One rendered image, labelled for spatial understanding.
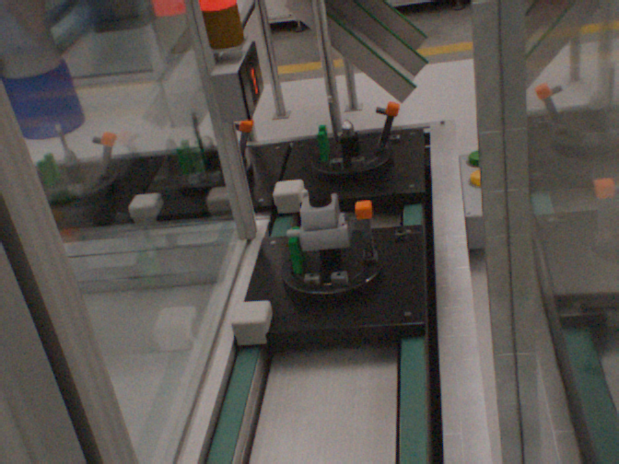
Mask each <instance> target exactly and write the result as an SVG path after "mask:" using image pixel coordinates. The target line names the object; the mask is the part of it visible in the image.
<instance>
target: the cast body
mask: <svg viewBox="0 0 619 464"><path fill-rule="evenodd" d="M300 217H301V226H300V229H294V230H287V233H286V235H287V240H289V238H298V243H299V246H300V245H301V247H302V250H303V251H309V250H320V249H341V248H349V247H350V245H351V237H352V226H351V221H345V213H340V208H339V202H338V196H337V194H336V193H334V194H331V193H330V192H328V191H315V192H313V193H312V194H311V195H310V196H305V197H303V201H302V205H301V209H300Z"/></svg>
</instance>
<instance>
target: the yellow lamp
mask: <svg viewBox="0 0 619 464"><path fill-rule="evenodd" d="M202 14H203V19H204V25H205V30H206V34H207V38H208V42H209V46H210V48H212V49H225V48H230V47H233V46H236V45H239V44H241V43H242V42H243V41H244V35H243V30H242V26H241V21H240V16H239V8H238V4H237V3H236V4H235V5H233V6H230V7H228V8H224V9H220V10H215V11H203V12H202Z"/></svg>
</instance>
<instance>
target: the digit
mask: <svg viewBox="0 0 619 464"><path fill-rule="evenodd" d="M246 65H247V70H248V75H249V79H250V83H251V92H252V96H253V101H254V106H256V103H257V101H258V98H259V97H260V89H259V85H258V80H257V75H256V71H255V66H254V61H253V57H252V54H251V57H250V59H249V61H248V62H247V64H246Z"/></svg>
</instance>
